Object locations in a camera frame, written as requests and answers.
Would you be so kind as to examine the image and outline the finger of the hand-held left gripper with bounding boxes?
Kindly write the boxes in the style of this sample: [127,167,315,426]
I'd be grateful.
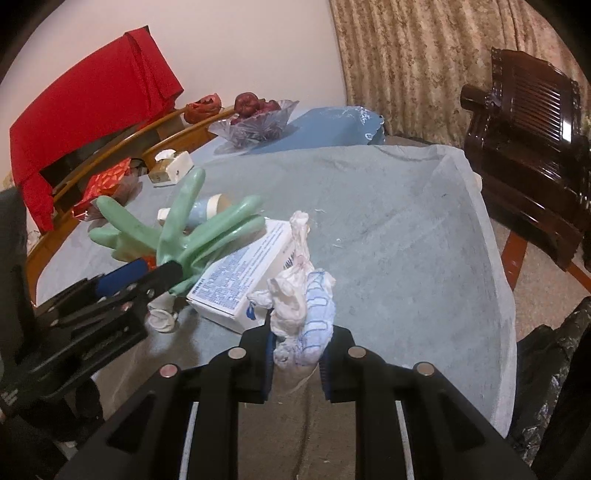
[34,259,148,321]
[51,261,184,324]

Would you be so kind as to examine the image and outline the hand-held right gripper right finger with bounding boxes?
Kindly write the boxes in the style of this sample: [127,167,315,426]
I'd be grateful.
[318,325,539,480]

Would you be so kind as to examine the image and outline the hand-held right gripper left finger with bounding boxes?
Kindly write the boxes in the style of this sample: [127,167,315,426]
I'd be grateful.
[53,325,278,480]

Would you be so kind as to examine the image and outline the green rubber glove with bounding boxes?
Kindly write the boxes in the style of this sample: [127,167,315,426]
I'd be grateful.
[89,167,267,334]

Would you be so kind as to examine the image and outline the blue striped white wrapper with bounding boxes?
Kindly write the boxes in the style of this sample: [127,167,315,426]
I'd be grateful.
[295,271,337,367]

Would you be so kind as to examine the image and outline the white tissue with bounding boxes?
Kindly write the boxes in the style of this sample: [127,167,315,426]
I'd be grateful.
[248,211,315,367]

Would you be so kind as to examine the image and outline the white printed carton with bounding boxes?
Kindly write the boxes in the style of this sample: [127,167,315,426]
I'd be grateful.
[186,219,296,334]

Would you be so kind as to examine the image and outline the blue and white bottle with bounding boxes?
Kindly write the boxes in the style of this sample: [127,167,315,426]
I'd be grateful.
[157,194,236,229]

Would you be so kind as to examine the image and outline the bin with black bag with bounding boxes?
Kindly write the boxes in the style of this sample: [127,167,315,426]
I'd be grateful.
[510,295,591,480]

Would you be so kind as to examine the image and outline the glass dish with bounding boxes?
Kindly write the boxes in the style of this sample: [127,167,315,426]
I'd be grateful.
[71,178,144,222]

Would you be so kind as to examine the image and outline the red patterned packet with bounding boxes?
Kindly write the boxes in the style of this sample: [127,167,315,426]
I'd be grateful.
[71,158,132,217]

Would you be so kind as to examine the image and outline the white tissue box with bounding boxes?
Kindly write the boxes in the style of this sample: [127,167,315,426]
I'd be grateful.
[148,149,194,186]

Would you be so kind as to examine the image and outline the black television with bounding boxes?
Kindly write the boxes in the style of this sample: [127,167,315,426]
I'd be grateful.
[39,131,134,195]

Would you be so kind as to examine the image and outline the wooden television cabinet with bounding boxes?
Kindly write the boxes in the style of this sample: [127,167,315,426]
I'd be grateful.
[25,105,241,308]

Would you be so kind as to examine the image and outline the glass fruit bowl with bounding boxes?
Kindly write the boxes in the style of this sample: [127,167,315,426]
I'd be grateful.
[208,99,300,148]

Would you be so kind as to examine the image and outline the red cloth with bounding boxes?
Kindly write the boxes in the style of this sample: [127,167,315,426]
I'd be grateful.
[9,26,184,234]

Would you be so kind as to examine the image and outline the blue embroidered tablecloth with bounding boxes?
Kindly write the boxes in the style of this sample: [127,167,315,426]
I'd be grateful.
[240,106,386,155]

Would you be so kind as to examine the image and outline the dark wooden slatted armchair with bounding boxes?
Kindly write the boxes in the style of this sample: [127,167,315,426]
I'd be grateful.
[460,46,591,271]

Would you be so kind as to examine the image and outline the beige floral curtain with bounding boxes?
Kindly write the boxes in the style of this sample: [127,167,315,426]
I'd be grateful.
[328,0,591,148]

